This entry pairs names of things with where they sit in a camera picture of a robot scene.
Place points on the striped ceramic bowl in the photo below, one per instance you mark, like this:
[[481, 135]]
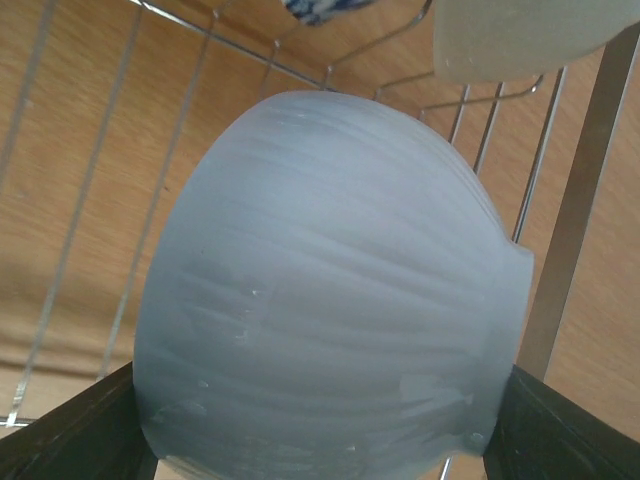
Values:
[[333, 296]]

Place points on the beige speckled ceramic bowl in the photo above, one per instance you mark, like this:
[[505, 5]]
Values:
[[492, 41]]

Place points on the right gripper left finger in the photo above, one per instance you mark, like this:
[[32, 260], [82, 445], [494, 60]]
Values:
[[95, 435]]

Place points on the chrome wire dish rack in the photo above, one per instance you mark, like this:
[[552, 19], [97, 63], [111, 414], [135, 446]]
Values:
[[106, 106]]

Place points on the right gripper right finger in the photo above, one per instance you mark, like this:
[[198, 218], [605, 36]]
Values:
[[540, 434]]

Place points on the blue zigzag patterned bowl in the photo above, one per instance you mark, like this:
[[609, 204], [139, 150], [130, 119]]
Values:
[[318, 12]]

